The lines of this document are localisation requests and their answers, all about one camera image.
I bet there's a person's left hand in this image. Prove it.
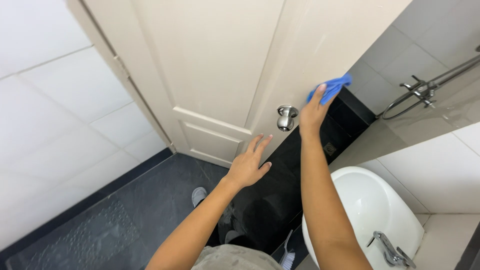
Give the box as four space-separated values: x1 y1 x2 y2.
224 133 274 189

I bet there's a beige door hinge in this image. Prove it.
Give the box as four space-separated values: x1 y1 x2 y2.
113 55 130 79

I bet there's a white ceramic sink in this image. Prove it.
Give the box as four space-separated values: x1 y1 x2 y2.
302 166 425 270

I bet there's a beige door frame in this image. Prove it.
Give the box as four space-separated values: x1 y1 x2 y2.
65 0 178 154

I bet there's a grey slipper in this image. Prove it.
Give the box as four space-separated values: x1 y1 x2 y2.
224 229 241 245
191 186 208 208

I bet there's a blue cleaning cloth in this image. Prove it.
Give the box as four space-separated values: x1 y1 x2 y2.
307 73 353 106

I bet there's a chrome shower mixer valve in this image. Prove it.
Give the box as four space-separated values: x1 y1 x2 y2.
399 74 440 109

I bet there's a round metal door knob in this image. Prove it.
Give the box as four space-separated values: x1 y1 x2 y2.
277 104 299 132

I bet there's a person's grey clothing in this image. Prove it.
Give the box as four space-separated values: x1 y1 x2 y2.
190 243 284 270

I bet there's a beige panelled door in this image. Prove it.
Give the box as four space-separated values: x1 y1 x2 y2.
80 0 413 169

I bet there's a clear bubbled bath mat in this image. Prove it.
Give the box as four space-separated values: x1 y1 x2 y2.
5 198 142 270

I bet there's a chrome sink faucet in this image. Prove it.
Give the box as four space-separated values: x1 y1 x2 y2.
366 230 417 269

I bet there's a chrome shower hose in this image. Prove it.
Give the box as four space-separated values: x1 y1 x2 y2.
381 53 480 121

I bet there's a person's right hand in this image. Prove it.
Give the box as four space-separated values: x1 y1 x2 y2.
298 83 337 139

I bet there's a white bristle brush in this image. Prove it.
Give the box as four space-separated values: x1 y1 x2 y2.
278 229 297 270

